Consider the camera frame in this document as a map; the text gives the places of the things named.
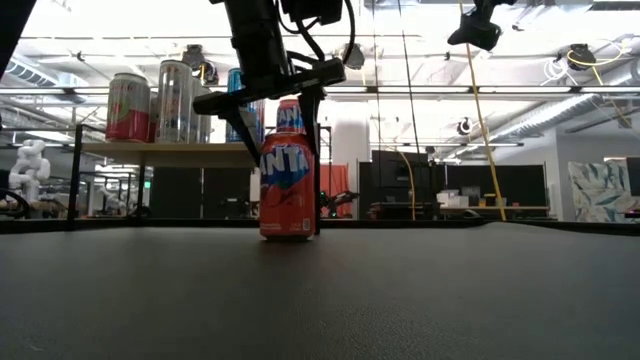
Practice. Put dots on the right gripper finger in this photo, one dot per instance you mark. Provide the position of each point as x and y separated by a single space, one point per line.
475 30

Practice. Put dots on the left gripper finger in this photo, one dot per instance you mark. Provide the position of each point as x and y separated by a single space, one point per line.
245 132
310 120

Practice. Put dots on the silver blue Red Bull can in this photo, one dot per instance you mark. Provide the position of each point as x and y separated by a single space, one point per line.
235 80

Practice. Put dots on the red Fanta can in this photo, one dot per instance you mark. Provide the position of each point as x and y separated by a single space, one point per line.
287 190

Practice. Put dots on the white Celsius can black lid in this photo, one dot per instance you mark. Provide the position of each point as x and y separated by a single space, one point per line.
173 100

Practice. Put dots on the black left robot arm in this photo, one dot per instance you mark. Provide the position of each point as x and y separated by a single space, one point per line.
255 40

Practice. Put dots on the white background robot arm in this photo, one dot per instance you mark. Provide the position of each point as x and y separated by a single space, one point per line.
30 167
112 197

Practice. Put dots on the wooden shelf board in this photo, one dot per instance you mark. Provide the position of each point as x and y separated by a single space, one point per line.
175 154

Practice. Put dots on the black shelf leg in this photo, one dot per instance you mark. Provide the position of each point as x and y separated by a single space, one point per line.
75 175
141 192

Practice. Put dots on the ceiling light strip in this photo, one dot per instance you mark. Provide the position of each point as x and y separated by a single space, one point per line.
525 89
610 89
347 89
425 89
50 91

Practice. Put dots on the red background panel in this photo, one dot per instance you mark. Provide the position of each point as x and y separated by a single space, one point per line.
334 182

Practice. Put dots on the background robot with green lights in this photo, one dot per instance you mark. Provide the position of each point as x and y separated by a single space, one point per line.
340 200

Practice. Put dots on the black background partition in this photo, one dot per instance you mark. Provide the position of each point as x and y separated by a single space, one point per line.
500 182

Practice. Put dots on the white cardboard box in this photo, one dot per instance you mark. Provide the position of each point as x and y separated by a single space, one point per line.
452 200

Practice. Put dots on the silver ventilation duct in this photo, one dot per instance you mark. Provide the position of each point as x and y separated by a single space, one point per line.
575 102
30 72

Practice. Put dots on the abstract wall painting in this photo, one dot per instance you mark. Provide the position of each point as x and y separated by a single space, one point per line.
600 192

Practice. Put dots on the black wall monitor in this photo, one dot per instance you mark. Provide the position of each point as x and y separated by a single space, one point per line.
634 176

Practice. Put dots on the black aluminium table frame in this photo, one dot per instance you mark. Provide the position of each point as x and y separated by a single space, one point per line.
595 228

